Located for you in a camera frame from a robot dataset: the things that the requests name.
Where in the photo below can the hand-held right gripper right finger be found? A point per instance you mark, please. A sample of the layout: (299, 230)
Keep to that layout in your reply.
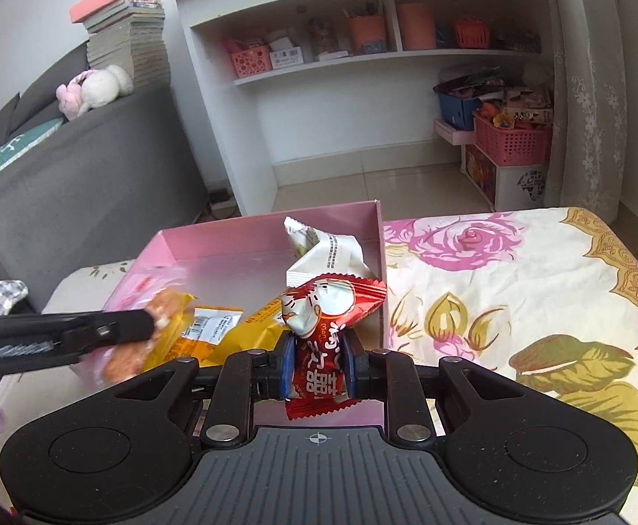
(352, 373)

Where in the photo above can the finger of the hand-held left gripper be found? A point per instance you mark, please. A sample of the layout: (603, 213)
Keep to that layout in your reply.
(51, 333)

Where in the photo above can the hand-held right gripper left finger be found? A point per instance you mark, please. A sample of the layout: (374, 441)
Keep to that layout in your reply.
(285, 373)

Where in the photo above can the red candy packet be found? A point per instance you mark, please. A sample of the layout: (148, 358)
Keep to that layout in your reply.
(319, 306)

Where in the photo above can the pink cookie packet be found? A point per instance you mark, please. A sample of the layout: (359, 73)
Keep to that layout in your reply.
(125, 363)

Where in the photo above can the pink cardboard box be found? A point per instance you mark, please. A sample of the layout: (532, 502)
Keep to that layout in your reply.
(231, 251)

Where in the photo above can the orange-yellow snack packet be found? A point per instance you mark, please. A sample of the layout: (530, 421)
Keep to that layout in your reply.
(242, 333)

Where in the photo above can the white grey-print snack packet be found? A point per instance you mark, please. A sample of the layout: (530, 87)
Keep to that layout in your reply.
(329, 254)

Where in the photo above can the grey sofa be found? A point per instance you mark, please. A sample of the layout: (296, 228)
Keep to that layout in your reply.
(78, 186)

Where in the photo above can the floral blanket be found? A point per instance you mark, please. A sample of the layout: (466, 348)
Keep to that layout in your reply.
(515, 295)

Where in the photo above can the teal cushion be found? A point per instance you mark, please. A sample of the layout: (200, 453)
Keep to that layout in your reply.
(7, 153)

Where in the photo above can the white printed storage box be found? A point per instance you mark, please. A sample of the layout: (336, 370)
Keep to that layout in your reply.
(515, 186)

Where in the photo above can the white pink plush rabbit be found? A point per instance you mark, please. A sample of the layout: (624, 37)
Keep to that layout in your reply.
(100, 90)

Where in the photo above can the white shelf unit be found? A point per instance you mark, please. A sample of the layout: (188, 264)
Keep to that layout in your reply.
(324, 120)

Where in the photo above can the pink white tray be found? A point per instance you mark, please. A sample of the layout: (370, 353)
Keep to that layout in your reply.
(452, 132)

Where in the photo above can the large pink basket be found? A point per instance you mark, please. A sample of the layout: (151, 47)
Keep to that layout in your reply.
(507, 142)

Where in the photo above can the blue storage box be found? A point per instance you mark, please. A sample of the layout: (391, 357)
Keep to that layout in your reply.
(458, 112)

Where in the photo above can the stack of books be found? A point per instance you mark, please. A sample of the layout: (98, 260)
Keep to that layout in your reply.
(133, 49)

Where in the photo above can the small pink perforated basket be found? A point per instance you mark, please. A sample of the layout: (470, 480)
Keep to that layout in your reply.
(250, 63)

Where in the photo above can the small white labelled box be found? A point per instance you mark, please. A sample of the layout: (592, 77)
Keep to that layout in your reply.
(286, 57)

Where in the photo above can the printed carton box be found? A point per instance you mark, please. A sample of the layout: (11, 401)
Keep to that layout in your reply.
(526, 106)

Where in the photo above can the pink flat box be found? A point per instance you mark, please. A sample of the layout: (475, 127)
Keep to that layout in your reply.
(105, 3)

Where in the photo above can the clear jar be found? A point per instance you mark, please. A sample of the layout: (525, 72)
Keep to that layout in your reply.
(323, 38)

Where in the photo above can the pink pen holder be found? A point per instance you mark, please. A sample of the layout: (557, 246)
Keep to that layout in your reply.
(368, 33)

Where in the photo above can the pink cylinder container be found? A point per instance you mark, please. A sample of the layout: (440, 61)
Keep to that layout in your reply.
(416, 27)

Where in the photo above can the small red basket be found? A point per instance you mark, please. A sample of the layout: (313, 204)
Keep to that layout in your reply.
(472, 35)

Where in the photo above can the white lace curtain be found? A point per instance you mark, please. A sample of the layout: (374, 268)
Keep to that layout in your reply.
(586, 93)

